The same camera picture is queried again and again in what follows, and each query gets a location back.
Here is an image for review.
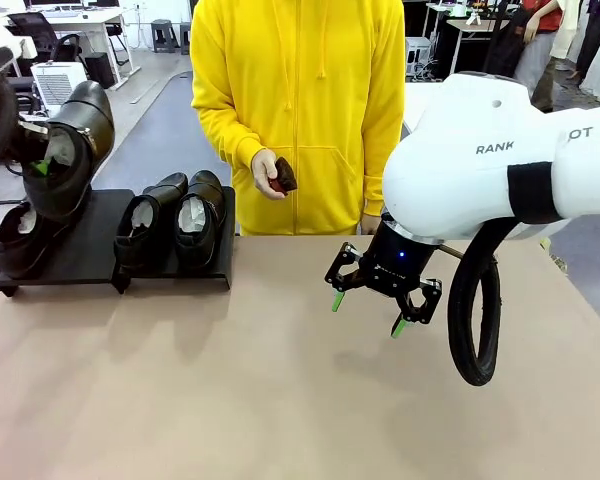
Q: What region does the dark wooden shoe brush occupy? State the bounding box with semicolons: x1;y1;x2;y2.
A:
268;156;300;201

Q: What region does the bystander in red top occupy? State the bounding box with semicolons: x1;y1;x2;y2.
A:
522;0;569;114

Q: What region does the yellow-sleeved right forearm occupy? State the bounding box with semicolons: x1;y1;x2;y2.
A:
192;97;274;166

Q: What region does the black computer tower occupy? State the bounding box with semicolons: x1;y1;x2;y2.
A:
84;52;116;90

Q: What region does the yellow-sleeved left forearm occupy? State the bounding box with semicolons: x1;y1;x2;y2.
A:
362;124;407;219

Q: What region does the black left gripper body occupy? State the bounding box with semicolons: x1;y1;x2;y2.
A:
10;115;31;162

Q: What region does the black metal shoe stand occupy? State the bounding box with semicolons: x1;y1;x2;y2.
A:
0;188;135;299
115;186;236;295

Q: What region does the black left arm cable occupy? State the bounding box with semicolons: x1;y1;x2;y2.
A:
0;74;20;175

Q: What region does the black leather dress shoe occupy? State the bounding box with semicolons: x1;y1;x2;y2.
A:
22;79;116;224
0;201;74;280
113;171;190;275
172;169;228;271

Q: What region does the white computer case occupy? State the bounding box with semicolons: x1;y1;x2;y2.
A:
404;37;434;81

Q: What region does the black mesh office chair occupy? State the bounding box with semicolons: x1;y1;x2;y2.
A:
7;12;84;66

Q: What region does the person in yellow hoodie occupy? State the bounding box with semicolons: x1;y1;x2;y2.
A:
189;0;407;236

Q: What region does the white air purifier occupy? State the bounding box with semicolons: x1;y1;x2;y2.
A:
31;62;92;109

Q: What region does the person's right hand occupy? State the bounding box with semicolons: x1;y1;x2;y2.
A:
251;148;281;193

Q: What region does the black velcro strap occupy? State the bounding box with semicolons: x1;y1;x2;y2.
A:
507;160;569;225

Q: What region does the wooden top desk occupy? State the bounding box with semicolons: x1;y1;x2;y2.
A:
424;2;511;81

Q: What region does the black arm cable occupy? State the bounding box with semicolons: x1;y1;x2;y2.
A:
447;214;524;387
0;74;20;175

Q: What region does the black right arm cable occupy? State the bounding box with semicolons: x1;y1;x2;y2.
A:
447;214;524;387

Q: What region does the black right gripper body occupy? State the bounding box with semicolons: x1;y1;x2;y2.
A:
362;215;444;301

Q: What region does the white office desk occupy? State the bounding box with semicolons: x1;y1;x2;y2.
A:
22;7;141;91

